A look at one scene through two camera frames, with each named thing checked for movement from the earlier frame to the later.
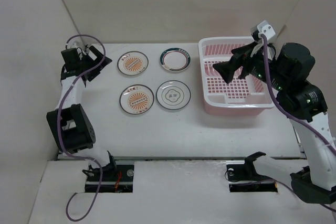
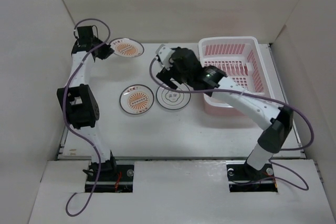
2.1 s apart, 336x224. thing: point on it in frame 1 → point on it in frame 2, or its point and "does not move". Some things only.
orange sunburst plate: (133, 63) → (127, 48)
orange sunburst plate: (136, 99) does not move
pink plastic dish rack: (247, 96) does not move
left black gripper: (94, 51) → (107, 52)
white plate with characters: (173, 95) does not move
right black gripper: (242, 56) → (166, 78)
